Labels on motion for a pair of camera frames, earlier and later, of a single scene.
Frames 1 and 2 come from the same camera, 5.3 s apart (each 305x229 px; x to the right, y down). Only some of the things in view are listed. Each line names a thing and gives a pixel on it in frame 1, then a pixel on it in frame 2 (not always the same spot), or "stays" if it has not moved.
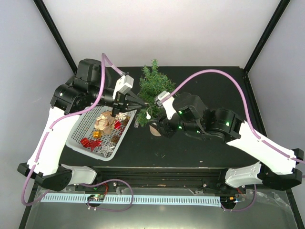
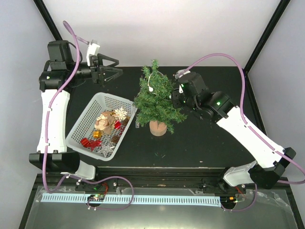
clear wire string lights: (148, 117) to (150, 89)
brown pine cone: (126, 120) stays
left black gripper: (119, 99) to (97, 76)
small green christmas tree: (152, 81) stays
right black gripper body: (169, 131) to (177, 103)
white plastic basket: (97, 134) stays
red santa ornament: (117, 124) stays
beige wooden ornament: (104, 122) stays
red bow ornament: (94, 143) stays
